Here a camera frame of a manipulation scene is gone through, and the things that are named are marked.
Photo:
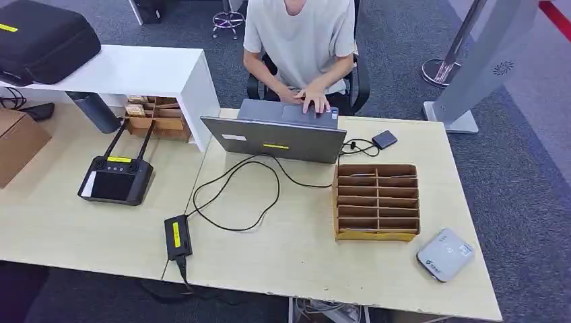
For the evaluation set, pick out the person's left hand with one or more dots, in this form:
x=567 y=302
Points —
x=314 y=98

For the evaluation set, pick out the person's right hand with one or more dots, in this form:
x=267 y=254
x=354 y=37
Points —
x=289 y=96

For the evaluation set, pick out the black office chair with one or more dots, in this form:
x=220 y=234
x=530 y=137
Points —
x=361 y=89

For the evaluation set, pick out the grey laptop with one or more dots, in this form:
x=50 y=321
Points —
x=276 y=142

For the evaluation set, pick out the person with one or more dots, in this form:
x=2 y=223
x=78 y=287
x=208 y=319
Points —
x=303 y=44

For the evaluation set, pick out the small black external drive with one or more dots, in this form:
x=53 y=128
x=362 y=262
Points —
x=384 y=139

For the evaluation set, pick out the chrome stool base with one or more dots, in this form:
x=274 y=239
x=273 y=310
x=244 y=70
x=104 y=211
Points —
x=228 y=19

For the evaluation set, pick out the wooden box with compartments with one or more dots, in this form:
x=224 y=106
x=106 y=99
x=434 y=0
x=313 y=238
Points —
x=165 y=127

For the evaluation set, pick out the white desk shelf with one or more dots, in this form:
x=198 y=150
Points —
x=142 y=69

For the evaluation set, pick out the slotted wooden card box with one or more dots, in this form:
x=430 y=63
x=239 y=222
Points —
x=374 y=235

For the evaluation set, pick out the black cabinet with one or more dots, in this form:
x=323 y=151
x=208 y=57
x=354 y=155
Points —
x=147 y=11

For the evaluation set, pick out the grey kiosk stand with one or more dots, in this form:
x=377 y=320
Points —
x=481 y=58

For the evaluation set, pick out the black power adapter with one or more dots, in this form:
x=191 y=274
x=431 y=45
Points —
x=184 y=237

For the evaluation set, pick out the dark grey cylinder bottle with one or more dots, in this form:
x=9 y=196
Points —
x=95 y=112

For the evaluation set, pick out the black remote controller with antennas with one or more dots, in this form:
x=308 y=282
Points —
x=113 y=185

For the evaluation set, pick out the black carrying case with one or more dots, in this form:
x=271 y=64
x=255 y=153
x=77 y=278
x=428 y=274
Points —
x=42 y=42

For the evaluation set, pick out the brown cardboard box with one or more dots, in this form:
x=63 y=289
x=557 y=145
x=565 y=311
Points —
x=18 y=147

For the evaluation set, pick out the chrome stanchion post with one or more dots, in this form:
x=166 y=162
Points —
x=437 y=71

